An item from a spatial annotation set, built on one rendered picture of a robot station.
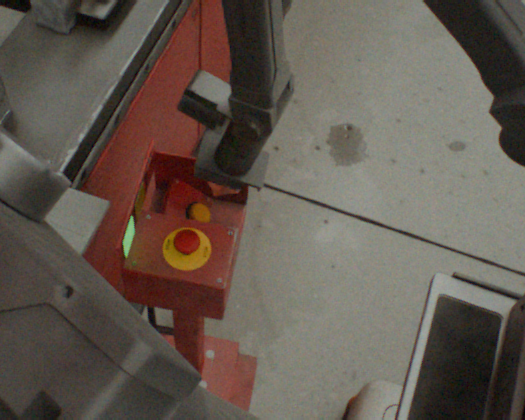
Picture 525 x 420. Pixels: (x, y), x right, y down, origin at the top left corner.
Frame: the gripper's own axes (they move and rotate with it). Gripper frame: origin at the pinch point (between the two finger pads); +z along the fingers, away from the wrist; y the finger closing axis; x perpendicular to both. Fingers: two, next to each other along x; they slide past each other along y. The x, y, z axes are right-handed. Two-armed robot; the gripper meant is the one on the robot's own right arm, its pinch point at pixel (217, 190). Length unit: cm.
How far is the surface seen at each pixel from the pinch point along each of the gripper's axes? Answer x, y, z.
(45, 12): -20.4, 34.4, -2.9
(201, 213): 0.2, 0.5, 7.7
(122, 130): -11.4, 17.0, 8.9
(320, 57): -112, -34, 75
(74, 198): 17.8, 18.6, -16.0
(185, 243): 10.7, 2.7, -0.3
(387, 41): -125, -55, 69
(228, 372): 5, -22, 65
